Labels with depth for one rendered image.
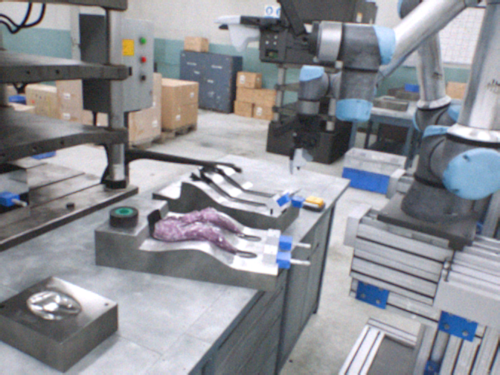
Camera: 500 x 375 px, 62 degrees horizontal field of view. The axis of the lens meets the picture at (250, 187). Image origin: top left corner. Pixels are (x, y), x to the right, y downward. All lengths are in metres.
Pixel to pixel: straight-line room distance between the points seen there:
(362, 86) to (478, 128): 0.25
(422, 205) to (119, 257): 0.81
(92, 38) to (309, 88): 0.97
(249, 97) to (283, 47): 7.44
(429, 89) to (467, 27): 6.13
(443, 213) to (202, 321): 0.64
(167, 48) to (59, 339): 9.15
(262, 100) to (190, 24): 2.40
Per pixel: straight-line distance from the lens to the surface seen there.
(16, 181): 1.57
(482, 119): 0.98
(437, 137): 1.10
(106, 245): 1.21
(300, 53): 0.90
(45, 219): 1.60
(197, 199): 1.49
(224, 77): 8.43
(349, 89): 0.91
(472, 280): 1.09
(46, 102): 6.52
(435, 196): 1.12
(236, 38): 0.89
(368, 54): 0.90
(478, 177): 0.98
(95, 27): 1.93
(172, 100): 6.01
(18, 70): 1.54
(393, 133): 7.19
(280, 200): 1.40
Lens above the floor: 1.42
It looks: 19 degrees down
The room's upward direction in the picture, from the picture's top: 5 degrees clockwise
